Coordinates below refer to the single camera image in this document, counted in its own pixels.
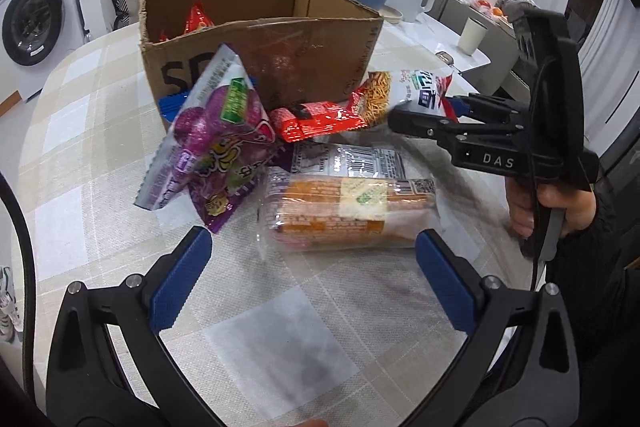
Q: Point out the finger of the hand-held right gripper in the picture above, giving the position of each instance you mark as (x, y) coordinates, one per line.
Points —
(492, 108)
(420, 122)

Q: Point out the noodle stick snack bag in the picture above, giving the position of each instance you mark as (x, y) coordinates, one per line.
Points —
(395, 92)

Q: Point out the orange bread packet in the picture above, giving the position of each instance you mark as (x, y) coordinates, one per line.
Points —
(340, 212)

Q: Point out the person's right hand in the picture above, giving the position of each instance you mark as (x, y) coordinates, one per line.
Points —
(520, 212)

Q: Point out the purple grape candy bag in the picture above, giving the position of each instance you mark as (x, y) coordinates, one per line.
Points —
(225, 147)

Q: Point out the blue snack packet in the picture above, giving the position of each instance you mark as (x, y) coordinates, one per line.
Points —
(174, 104)

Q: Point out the beige bowl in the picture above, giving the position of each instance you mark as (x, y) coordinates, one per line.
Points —
(390, 14)

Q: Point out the white sneaker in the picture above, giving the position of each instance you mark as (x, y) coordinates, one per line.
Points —
(7, 307)

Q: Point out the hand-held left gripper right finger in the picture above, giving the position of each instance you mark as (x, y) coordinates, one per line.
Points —
(445, 282)

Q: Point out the silver barcode snack bag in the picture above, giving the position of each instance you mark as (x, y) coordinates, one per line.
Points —
(350, 159)

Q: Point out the brown cardboard box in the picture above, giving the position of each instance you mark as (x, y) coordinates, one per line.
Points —
(310, 52)

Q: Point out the person's left hand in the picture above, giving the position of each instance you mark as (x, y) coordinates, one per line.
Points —
(311, 423)

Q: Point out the grey dining chair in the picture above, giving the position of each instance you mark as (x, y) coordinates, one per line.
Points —
(510, 72)

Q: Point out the red snack packet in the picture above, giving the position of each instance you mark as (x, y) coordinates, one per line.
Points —
(325, 122)
(200, 17)

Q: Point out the beige checked tablecloth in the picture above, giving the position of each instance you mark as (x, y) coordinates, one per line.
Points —
(100, 157)

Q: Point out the person's right forearm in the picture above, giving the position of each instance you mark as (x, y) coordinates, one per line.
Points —
(600, 282)

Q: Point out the white paper cup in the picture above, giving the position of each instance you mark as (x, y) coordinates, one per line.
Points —
(472, 37)

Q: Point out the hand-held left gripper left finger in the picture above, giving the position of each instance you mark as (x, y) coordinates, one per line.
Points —
(180, 279)

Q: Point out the white washing machine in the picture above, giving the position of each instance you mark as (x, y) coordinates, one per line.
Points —
(35, 22)

